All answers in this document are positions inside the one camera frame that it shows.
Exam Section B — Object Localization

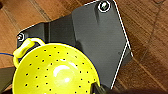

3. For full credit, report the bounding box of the blue cable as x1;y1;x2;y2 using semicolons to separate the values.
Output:
0;51;18;60

